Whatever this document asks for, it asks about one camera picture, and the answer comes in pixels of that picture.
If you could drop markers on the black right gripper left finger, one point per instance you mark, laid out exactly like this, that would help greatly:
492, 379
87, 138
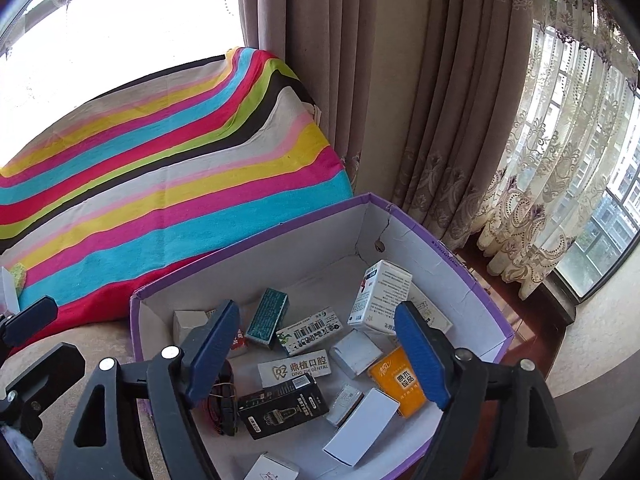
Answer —
104, 439

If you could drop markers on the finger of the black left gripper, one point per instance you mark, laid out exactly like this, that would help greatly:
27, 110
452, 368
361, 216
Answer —
38, 387
17, 329

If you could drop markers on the long white box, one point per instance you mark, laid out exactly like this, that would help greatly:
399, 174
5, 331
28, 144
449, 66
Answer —
8, 296

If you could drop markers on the black shaver box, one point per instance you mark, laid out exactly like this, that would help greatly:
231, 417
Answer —
282, 407

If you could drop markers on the red medicine box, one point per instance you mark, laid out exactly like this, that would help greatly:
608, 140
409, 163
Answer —
238, 346

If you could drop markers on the white dental box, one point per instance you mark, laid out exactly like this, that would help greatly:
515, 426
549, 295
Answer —
316, 364

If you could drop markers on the teal small box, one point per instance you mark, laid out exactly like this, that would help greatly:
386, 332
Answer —
267, 318

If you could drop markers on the orange card box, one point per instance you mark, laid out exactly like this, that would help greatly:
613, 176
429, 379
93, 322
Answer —
395, 376

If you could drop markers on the white green medicine box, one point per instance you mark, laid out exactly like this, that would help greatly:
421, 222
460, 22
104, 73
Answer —
305, 334

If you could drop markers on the white card box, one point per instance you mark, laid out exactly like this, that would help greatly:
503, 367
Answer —
363, 427

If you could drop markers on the small white grey box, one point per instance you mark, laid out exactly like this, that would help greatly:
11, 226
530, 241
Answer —
343, 405

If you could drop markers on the white small square box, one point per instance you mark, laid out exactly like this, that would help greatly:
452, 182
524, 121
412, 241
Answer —
355, 353

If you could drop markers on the white box red figure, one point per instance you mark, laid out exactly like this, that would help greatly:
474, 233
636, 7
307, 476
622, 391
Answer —
383, 288

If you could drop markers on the green round sponge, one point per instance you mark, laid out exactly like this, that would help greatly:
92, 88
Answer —
18, 272

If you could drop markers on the white box red triangle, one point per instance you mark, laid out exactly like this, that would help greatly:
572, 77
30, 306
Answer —
272, 467

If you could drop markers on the purple cardboard storage box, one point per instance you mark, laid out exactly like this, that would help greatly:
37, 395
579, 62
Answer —
318, 261

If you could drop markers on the colourful striped blanket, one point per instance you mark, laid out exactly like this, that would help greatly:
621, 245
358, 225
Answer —
158, 173

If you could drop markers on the sheer lace curtain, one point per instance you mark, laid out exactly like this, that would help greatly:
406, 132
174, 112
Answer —
573, 115

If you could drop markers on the beige patterned curtain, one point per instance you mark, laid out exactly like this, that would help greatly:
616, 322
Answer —
417, 97

